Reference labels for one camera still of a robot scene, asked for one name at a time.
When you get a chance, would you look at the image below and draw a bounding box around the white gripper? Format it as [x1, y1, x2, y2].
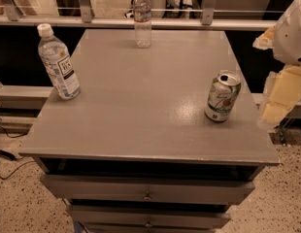
[252, 0, 301, 130]

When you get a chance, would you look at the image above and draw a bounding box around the green 7up can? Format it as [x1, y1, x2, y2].
[204, 70, 241, 122]

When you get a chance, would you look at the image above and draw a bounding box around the blue labelled plastic bottle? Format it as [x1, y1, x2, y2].
[37, 23, 81, 100]

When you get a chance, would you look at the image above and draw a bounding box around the clear water bottle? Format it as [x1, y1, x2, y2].
[133, 0, 151, 48]

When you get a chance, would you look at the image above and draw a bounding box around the top grey drawer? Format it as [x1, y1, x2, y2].
[41, 175, 254, 205]

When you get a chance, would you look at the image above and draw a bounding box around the grey drawer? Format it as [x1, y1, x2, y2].
[41, 175, 254, 205]
[67, 206, 230, 229]

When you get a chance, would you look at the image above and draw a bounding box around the grey drawer cabinet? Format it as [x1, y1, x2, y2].
[20, 29, 279, 233]

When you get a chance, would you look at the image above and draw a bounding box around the metal railing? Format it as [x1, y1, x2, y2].
[0, 0, 275, 31]

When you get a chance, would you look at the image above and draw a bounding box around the black floor cable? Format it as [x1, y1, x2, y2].
[0, 123, 37, 181]

